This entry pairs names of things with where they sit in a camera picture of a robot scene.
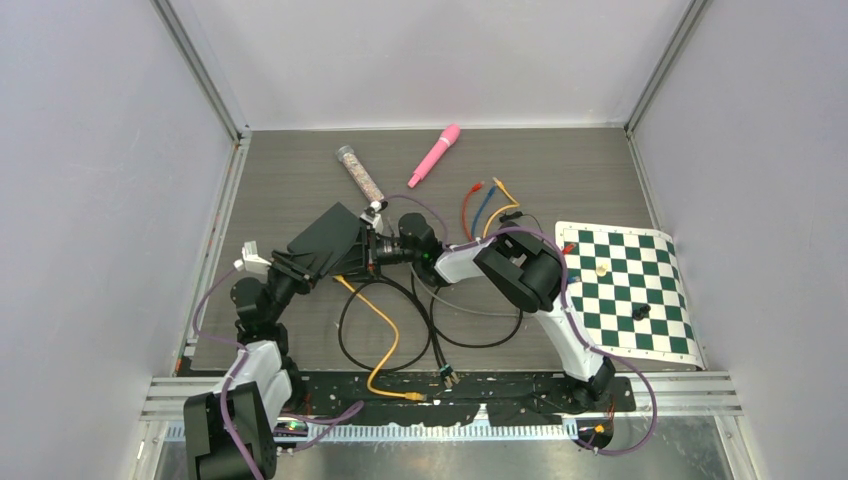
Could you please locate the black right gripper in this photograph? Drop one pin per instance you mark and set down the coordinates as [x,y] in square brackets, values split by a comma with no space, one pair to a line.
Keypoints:
[371,251]

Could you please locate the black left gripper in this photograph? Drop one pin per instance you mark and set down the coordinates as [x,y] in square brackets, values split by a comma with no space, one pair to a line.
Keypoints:
[279,260]

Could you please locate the dark grey network switch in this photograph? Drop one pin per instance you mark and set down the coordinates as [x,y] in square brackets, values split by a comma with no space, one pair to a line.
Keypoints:
[335,230]

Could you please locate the black cable teal boot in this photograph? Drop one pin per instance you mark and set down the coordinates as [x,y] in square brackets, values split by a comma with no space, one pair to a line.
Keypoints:
[382,329]
[448,374]

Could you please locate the black power adapter with cord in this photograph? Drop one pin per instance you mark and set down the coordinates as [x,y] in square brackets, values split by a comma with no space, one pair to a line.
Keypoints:
[519,215]

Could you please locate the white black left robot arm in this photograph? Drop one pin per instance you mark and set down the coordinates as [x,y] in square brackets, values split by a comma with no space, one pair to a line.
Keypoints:
[229,428]

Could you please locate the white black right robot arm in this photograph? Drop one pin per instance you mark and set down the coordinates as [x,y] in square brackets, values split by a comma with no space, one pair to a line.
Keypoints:
[525,266]

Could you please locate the glitter tube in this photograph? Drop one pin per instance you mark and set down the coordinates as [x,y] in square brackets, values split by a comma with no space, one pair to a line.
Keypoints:
[347,157]

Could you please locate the pink marker pen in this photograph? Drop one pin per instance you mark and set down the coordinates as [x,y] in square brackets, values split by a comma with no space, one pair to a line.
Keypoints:
[445,140]

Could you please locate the green white checkerboard mat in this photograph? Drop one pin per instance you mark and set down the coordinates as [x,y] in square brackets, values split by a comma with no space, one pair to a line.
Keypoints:
[644,269]

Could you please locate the black chess piece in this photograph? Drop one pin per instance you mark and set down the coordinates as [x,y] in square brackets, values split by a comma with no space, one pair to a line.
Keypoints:
[641,312]

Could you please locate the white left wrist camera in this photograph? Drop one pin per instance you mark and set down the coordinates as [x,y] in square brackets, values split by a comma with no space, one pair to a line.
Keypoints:
[250,260]

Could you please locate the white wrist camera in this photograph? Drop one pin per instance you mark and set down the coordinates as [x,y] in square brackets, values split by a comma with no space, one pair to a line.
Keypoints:
[371,215]
[250,260]

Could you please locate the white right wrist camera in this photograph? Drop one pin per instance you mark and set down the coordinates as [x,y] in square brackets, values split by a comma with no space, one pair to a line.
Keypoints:
[371,215]

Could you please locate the aluminium front rail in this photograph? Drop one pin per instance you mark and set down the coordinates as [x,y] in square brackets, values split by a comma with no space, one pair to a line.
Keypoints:
[686,393]

